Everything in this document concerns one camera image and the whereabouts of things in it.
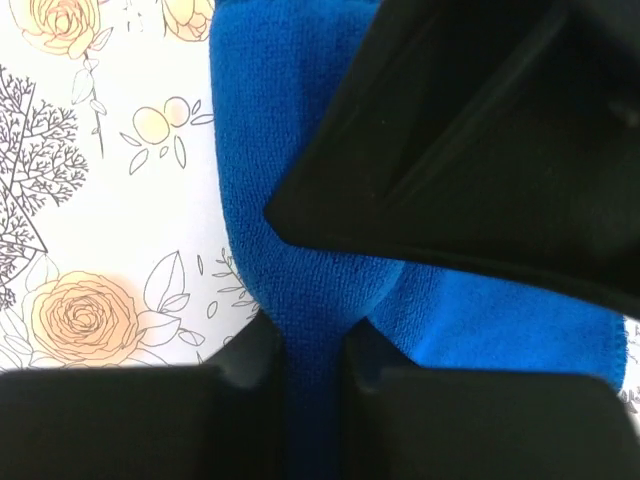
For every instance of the floral table mat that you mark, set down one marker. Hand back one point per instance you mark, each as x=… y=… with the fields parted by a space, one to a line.
x=114 y=246

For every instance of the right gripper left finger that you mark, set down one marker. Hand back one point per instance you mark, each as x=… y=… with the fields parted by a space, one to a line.
x=222 y=419

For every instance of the blue towel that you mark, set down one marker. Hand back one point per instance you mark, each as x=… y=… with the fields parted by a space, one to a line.
x=275 y=66

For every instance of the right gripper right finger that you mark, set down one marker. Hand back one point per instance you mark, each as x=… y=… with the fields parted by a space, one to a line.
x=402 y=421

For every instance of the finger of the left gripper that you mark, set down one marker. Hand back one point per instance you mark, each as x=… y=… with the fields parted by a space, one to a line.
x=494 y=137

